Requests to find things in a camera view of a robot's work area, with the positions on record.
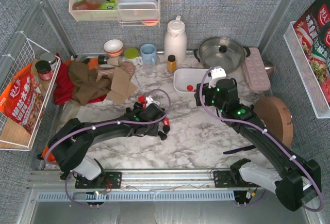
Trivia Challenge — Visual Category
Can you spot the red coffee capsule top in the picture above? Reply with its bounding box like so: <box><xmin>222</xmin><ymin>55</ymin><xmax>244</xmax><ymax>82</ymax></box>
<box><xmin>138</xmin><ymin>96</ymin><xmax>146</xmax><ymax>104</ymax></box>

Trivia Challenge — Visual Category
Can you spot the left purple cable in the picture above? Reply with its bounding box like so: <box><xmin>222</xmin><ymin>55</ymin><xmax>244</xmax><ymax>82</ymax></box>
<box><xmin>44</xmin><ymin>88</ymin><xmax>172</xmax><ymax>207</ymax></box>

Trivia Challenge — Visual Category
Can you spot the white thermos jug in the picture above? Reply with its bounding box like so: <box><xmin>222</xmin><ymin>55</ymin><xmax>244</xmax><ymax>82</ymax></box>
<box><xmin>164</xmin><ymin>15</ymin><xmax>187</xmax><ymax>65</ymax></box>

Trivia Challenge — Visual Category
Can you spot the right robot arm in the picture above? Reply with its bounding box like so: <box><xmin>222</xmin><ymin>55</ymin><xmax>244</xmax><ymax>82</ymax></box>
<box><xmin>194</xmin><ymin>78</ymin><xmax>324</xmax><ymax>212</ymax></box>

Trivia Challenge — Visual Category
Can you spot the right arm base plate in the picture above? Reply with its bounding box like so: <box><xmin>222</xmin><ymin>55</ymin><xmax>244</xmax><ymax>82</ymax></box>
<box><xmin>211</xmin><ymin>170</ymin><xmax>257</xmax><ymax>188</ymax></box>

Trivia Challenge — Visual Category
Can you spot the red seasoning packet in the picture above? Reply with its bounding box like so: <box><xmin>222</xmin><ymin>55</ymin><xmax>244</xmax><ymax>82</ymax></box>
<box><xmin>293</xmin><ymin>0</ymin><xmax>329</xmax><ymax>103</ymax></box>

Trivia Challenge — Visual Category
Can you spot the round wooden cutting board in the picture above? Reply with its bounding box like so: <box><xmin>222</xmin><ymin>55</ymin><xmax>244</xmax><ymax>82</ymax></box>
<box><xmin>253</xmin><ymin>97</ymin><xmax>293</xmax><ymax>148</ymax></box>

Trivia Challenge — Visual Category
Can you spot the striped pink towel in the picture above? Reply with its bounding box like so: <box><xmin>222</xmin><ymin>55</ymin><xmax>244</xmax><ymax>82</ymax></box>
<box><xmin>96</xmin><ymin>62</ymin><xmax>135</xmax><ymax>81</ymax></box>

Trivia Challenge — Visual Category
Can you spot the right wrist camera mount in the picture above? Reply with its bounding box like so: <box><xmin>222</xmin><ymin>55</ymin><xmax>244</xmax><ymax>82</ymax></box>
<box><xmin>208</xmin><ymin>66</ymin><xmax>227</xmax><ymax>89</ymax></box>

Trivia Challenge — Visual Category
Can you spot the black bottle cap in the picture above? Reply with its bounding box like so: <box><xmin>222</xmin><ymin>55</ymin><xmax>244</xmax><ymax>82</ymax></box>
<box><xmin>97</xmin><ymin>55</ymin><xmax>108</xmax><ymax>65</ymax></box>

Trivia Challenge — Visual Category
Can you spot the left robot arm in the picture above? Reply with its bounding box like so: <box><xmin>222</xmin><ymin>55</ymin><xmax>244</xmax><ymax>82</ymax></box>
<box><xmin>43</xmin><ymin>103</ymin><xmax>167</xmax><ymax>181</ymax></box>

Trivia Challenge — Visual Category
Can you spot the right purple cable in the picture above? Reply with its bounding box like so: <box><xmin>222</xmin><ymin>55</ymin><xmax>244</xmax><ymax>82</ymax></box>
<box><xmin>200</xmin><ymin>67</ymin><xmax>325</xmax><ymax>212</ymax></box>

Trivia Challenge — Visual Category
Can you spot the black coffee capsule bottom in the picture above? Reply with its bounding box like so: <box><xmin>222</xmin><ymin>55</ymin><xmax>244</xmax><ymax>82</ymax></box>
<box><xmin>158</xmin><ymin>125</ymin><xmax>170</xmax><ymax>140</ymax></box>

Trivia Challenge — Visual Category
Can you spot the pink egg tray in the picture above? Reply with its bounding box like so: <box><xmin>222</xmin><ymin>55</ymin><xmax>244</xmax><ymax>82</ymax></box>
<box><xmin>241</xmin><ymin>47</ymin><xmax>271</xmax><ymax>91</ymax></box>

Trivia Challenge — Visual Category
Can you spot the orange juice bottle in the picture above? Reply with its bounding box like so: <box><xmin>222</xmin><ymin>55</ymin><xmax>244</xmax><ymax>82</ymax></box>
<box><xmin>167</xmin><ymin>55</ymin><xmax>176</xmax><ymax>73</ymax></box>

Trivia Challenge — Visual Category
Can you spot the blue mug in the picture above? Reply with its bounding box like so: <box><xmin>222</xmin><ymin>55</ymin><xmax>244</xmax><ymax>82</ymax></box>
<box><xmin>140</xmin><ymin>43</ymin><xmax>159</xmax><ymax>66</ymax></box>

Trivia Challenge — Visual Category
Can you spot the brown cloth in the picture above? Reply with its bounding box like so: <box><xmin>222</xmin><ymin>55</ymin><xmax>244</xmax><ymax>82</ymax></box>
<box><xmin>68</xmin><ymin>61</ymin><xmax>111</xmax><ymax>106</ymax></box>

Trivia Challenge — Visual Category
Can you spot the orange striped bowl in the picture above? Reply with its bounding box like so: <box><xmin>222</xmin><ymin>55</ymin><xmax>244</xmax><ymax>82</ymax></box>
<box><xmin>104</xmin><ymin>39</ymin><xmax>123</xmax><ymax>56</ymax></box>

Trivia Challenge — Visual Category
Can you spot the brown cardboard piece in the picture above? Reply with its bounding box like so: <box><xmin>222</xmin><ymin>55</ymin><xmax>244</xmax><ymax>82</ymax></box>
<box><xmin>107</xmin><ymin>67</ymin><xmax>137</xmax><ymax>105</ymax></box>

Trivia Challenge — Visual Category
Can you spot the clear glass cup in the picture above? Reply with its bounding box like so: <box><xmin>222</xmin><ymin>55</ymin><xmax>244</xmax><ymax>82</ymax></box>
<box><xmin>143</xmin><ymin>65</ymin><xmax>155</xmax><ymax>76</ymax></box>

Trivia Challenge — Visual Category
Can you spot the red coffee capsule bottom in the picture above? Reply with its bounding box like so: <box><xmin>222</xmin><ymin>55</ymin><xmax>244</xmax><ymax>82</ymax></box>
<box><xmin>162</xmin><ymin>118</ymin><xmax>170</xmax><ymax>127</ymax></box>

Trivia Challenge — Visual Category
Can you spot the red cloth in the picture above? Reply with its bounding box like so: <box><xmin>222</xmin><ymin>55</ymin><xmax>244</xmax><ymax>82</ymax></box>
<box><xmin>53</xmin><ymin>58</ymin><xmax>107</xmax><ymax>105</ymax></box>

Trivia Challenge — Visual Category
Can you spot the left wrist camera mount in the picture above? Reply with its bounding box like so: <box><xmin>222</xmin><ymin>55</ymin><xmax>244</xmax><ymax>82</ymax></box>
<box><xmin>144</xmin><ymin>96</ymin><xmax>160</xmax><ymax>108</ymax></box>

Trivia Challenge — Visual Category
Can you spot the purple knife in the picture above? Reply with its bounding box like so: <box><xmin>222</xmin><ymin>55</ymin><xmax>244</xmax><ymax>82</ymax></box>
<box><xmin>223</xmin><ymin>145</ymin><xmax>256</xmax><ymax>155</ymax></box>

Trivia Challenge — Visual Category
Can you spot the cream wall basket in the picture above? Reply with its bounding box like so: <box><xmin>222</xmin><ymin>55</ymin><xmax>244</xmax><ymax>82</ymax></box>
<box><xmin>69</xmin><ymin>0</ymin><xmax>160</xmax><ymax>26</ymax></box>

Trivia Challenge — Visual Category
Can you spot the white right wall basket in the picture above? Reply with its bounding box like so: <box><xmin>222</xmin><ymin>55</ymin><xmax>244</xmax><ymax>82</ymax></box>
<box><xmin>283</xmin><ymin>21</ymin><xmax>329</xmax><ymax>119</ymax></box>

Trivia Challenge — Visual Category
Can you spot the steel pot with lid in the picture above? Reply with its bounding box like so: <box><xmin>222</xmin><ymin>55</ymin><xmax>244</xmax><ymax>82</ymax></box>
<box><xmin>193</xmin><ymin>37</ymin><xmax>251</xmax><ymax>74</ymax></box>

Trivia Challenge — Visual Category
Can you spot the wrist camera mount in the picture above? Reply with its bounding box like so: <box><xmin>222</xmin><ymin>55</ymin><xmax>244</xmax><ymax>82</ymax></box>
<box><xmin>208</xmin><ymin>66</ymin><xmax>227</xmax><ymax>89</ymax></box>
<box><xmin>144</xmin><ymin>96</ymin><xmax>160</xmax><ymax>108</ymax></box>

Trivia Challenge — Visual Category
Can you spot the orange snack bag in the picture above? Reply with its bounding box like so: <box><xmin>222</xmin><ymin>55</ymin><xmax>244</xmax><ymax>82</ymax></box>
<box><xmin>1</xmin><ymin>63</ymin><xmax>44</xmax><ymax>134</ymax></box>

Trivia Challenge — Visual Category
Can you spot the clear plastic food container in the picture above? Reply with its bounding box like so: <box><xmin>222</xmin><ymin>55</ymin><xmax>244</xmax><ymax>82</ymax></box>
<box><xmin>117</xmin><ymin>0</ymin><xmax>158</xmax><ymax>21</ymax></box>

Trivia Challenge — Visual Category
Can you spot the green lid cup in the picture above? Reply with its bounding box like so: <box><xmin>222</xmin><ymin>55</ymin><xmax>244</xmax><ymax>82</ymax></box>
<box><xmin>124</xmin><ymin>47</ymin><xmax>143</xmax><ymax>66</ymax></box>

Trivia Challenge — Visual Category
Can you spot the white wire side basket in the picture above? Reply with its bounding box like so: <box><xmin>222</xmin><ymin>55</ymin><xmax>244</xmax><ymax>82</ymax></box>
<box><xmin>1</xmin><ymin>31</ymin><xmax>61</xmax><ymax>151</ymax></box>

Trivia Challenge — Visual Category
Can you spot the red lid jar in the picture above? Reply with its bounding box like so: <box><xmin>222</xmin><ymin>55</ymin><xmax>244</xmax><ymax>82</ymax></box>
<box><xmin>35</xmin><ymin>60</ymin><xmax>53</xmax><ymax>81</ymax></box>

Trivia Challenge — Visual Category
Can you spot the white plastic storage basket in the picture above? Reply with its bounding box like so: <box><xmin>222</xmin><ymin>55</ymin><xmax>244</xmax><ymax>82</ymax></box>
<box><xmin>173</xmin><ymin>68</ymin><xmax>207</xmax><ymax>97</ymax></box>

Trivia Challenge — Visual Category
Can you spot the purple cable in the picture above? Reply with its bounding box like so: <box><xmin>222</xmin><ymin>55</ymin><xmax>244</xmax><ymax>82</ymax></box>
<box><xmin>44</xmin><ymin>88</ymin><xmax>172</xmax><ymax>207</ymax></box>
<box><xmin>200</xmin><ymin>67</ymin><xmax>325</xmax><ymax>212</ymax></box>

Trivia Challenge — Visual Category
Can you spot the orange plate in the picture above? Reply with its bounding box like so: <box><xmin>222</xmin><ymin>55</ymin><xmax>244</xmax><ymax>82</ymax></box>
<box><xmin>87</xmin><ymin>58</ymin><xmax>99</xmax><ymax>70</ymax></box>

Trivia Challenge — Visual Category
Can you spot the steel ladle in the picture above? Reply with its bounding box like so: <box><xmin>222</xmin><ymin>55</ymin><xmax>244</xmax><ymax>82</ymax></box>
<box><xmin>263</xmin><ymin>61</ymin><xmax>275</xmax><ymax>77</ymax></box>

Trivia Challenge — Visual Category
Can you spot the silver lid jar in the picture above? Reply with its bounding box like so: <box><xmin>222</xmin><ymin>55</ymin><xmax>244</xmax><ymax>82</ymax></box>
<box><xmin>40</xmin><ymin>52</ymin><xmax>57</xmax><ymax>71</ymax></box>

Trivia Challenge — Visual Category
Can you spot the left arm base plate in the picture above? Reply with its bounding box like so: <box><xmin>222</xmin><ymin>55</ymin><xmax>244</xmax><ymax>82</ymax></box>
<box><xmin>75</xmin><ymin>171</ymin><xmax>122</xmax><ymax>189</ymax></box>

